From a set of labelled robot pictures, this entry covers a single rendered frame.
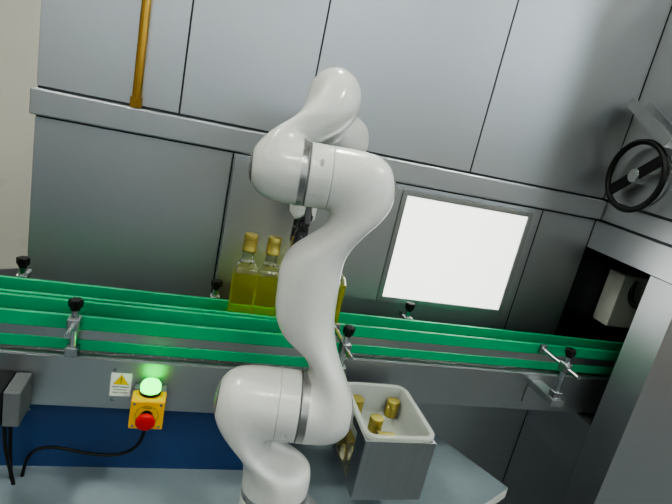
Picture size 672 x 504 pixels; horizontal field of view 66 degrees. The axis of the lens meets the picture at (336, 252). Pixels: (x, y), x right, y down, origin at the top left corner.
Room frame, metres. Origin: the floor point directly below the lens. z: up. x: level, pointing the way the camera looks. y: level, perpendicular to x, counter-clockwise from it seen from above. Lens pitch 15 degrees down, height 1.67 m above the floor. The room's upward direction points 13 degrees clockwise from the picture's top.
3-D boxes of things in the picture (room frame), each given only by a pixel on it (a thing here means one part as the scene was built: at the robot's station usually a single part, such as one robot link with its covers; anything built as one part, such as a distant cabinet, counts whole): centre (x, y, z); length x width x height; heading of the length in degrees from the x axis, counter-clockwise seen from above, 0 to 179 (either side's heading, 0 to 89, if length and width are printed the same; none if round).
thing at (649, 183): (1.54, -0.81, 1.66); 0.21 x 0.05 x 0.21; 16
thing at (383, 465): (1.13, -0.19, 0.92); 0.27 x 0.17 x 0.15; 16
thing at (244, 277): (1.22, 0.21, 1.16); 0.06 x 0.06 x 0.21; 17
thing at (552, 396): (1.35, -0.68, 1.07); 0.17 x 0.05 x 0.23; 16
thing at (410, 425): (1.11, -0.20, 0.97); 0.22 x 0.17 x 0.09; 16
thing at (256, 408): (0.78, 0.05, 1.11); 0.19 x 0.12 x 0.24; 97
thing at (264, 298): (1.24, 0.15, 1.16); 0.06 x 0.06 x 0.21; 17
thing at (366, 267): (1.46, -0.12, 1.32); 0.90 x 0.03 x 0.34; 106
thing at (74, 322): (0.96, 0.50, 1.11); 0.07 x 0.04 x 0.13; 16
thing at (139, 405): (0.99, 0.33, 0.96); 0.07 x 0.07 x 0.07; 16
